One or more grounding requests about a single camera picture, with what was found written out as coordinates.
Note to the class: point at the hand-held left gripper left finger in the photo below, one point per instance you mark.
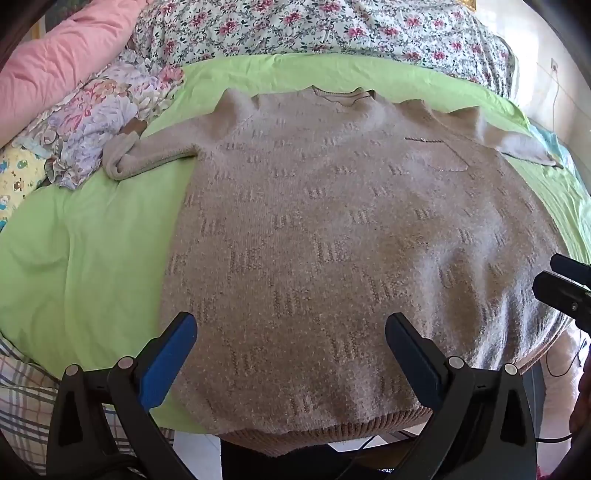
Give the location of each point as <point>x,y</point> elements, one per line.
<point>168,360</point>

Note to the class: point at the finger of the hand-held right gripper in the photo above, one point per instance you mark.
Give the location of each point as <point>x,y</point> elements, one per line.
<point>561,295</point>
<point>570,266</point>

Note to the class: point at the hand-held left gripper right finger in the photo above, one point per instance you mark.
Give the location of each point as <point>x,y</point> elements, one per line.
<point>411,355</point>

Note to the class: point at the beige knitted sweater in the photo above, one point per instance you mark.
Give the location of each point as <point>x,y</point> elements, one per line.
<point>323,230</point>

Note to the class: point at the light blue cloth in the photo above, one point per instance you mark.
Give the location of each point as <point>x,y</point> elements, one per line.
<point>551,147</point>

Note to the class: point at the light green bed sheet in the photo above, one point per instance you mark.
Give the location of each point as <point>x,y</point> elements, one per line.
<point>92,254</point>

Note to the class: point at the plaid cloth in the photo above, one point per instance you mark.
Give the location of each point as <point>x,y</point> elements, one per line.
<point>23,397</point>

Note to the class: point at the yellow cartoon print cloth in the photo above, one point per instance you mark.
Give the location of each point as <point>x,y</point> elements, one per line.
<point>18,184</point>

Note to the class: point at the pastel floral blanket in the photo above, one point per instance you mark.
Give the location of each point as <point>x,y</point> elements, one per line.
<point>101,110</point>

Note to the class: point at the pink quilt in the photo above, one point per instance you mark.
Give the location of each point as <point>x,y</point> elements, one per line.
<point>60,55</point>

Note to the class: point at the rose print white quilt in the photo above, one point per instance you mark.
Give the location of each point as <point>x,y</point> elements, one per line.
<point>300,27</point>

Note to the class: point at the white wall socket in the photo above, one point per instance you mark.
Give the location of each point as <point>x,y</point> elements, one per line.
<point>554,66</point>

